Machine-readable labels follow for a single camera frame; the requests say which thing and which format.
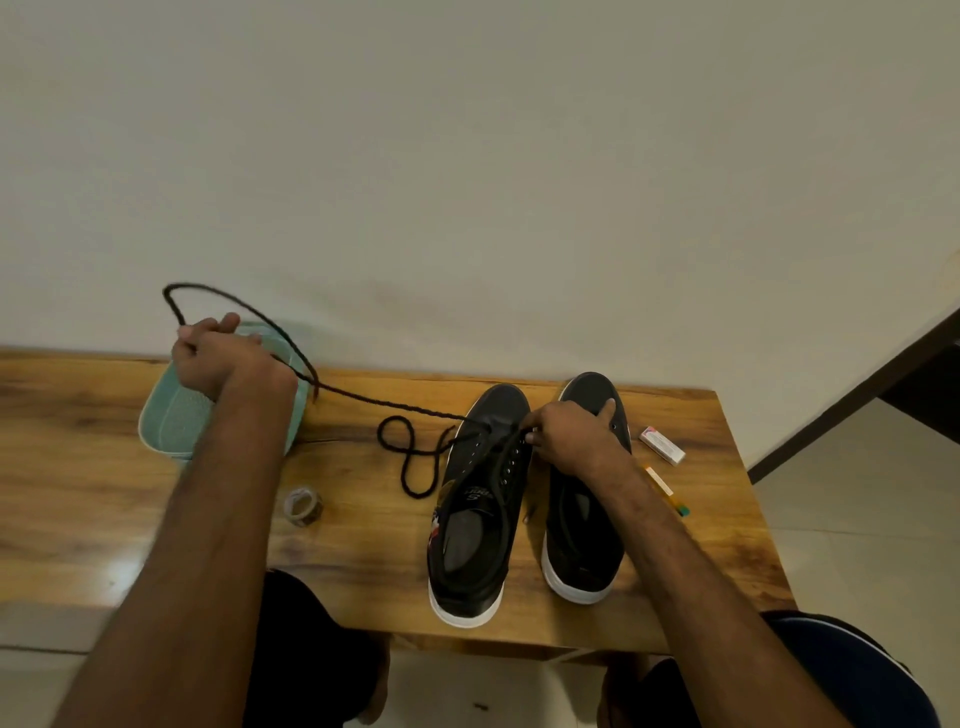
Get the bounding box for black sneaker without lace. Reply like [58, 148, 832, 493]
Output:
[540, 371, 634, 606]

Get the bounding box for person's left forearm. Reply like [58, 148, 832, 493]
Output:
[52, 371, 301, 728]

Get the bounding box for clear tape roll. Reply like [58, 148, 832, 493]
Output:
[282, 486, 326, 528]

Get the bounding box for person's right forearm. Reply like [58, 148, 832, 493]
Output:
[579, 450, 854, 728]

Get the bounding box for small white box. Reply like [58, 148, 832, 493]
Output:
[638, 425, 687, 467]

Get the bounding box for person's right leg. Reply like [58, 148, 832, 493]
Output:
[597, 651, 676, 728]

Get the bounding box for person's right hand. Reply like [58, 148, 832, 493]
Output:
[522, 397, 633, 482]

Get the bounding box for teal plastic tray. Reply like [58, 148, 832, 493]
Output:
[138, 321, 313, 461]

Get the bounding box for orange white pen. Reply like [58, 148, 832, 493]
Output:
[642, 464, 692, 519]

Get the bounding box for person's left leg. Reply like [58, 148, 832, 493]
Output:
[352, 633, 393, 727]

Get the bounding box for dark wooden door frame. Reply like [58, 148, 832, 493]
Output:
[747, 306, 960, 486]

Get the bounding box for person's leg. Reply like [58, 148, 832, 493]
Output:
[352, 633, 393, 727]
[597, 651, 676, 728]

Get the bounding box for black shoelace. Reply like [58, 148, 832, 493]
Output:
[162, 282, 538, 501]

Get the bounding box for black sneaker with printed insole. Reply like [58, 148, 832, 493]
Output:
[426, 383, 536, 630]

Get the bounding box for black shorts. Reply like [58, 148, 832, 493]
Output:
[243, 569, 943, 728]

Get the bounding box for person's left hand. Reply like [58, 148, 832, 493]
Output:
[171, 312, 300, 404]

